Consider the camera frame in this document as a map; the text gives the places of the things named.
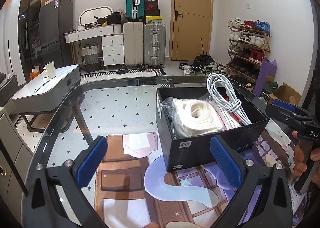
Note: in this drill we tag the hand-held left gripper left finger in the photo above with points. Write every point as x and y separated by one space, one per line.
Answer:
92 160

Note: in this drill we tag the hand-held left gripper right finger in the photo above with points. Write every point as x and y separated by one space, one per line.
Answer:
226 160

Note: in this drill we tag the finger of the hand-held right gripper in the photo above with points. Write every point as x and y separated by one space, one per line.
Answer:
282 117
285 105

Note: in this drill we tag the black cardboard box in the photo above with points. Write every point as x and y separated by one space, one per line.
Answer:
200 147

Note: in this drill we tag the red-edged white packet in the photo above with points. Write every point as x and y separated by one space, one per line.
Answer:
231 120

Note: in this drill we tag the clear printed plastic bag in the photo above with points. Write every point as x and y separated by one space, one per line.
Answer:
167 107

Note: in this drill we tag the person's right hand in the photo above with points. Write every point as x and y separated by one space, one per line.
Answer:
300 160

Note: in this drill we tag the open cardboard box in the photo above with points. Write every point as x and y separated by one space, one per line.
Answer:
282 92

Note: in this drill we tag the printed cartoon desk mat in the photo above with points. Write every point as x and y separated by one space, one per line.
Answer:
130 168

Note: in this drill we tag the wooden shoe rack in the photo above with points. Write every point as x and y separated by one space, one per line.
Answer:
246 59

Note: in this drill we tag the black white patterned rug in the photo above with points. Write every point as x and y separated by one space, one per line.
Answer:
110 102

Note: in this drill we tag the grey side cabinet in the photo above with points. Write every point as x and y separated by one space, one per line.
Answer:
12 147

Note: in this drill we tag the grey white coffee table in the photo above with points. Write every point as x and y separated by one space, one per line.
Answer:
57 77

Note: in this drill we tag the white thin stick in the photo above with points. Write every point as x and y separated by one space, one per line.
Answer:
42 85

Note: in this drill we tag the pile of shoes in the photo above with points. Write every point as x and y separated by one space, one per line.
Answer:
200 69

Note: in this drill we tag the black umbrella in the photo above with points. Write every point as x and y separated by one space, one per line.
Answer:
203 59

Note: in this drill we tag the black handheld appliance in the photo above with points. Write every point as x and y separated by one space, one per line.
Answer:
123 70

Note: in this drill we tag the white cup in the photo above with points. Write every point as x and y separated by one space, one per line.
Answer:
50 70

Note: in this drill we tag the woven laundry basket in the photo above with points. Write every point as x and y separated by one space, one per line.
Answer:
90 57

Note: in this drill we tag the orange tissue box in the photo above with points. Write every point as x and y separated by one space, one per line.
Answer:
34 72

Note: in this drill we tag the white dressing table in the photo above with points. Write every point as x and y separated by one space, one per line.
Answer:
112 50

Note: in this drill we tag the wooden door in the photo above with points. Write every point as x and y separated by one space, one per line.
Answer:
192 37

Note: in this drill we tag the grey sofa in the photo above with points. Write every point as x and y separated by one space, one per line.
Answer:
10 80

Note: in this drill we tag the beige suitcase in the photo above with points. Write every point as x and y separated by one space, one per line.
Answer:
132 42

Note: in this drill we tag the silver suitcase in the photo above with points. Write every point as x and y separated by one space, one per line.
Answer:
153 45

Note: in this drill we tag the dark grey refrigerator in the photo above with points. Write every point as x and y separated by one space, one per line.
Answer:
55 25

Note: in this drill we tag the oval white mirror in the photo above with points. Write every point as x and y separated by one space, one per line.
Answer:
90 16

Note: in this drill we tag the yellow black shoe box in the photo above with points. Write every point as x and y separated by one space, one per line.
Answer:
154 19

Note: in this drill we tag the tall dark glass cabinet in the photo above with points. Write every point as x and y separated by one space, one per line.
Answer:
27 17

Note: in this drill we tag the black shoe box red logo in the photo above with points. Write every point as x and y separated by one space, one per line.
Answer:
152 10

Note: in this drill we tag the teal suitcase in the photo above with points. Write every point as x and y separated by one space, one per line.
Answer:
131 2

